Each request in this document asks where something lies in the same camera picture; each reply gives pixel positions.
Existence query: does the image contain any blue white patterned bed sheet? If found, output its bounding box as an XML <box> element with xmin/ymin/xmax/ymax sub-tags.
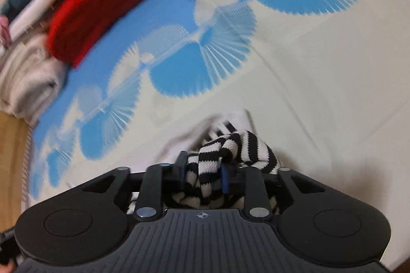
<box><xmin>22</xmin><ymin>0</ymin><xmax>410</xmax><ymax>272</ymax></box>

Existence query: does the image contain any white folded quilt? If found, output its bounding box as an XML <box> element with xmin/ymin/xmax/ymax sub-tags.
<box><xmin>0</xmin><ymin>32</ymin><xmax>68</xmax><ymax>120</ymax></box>

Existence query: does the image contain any black white striped sweater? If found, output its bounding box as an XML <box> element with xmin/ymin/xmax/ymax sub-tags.
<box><xmin>126</xmin><ymin>109</ymin><xmax>285</xmax><ymax>216</ymax></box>

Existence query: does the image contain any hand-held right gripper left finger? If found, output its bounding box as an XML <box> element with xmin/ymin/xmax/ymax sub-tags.
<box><xmin>80</xmin><ymin>150</ymin><xmax>190</xmax><ymax>222</ymax></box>

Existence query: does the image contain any pink white folded cloth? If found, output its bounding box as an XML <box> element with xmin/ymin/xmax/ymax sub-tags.
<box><xmin>0</xmin><ymin>14</ymin><xmax>12</xmax><ymax>47</ymax></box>

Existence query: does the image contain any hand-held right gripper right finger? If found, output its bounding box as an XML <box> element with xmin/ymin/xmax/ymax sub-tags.
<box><xmin>221</xmin><ymin>164</ymin><xmax>328</xmax><ymax>222</ymax></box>

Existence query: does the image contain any red folded blanket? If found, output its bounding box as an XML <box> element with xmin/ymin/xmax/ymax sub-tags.
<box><xmin>46</xmin><ymin>0</ymin><xmax>161</xmax><ymax>69</ymax></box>

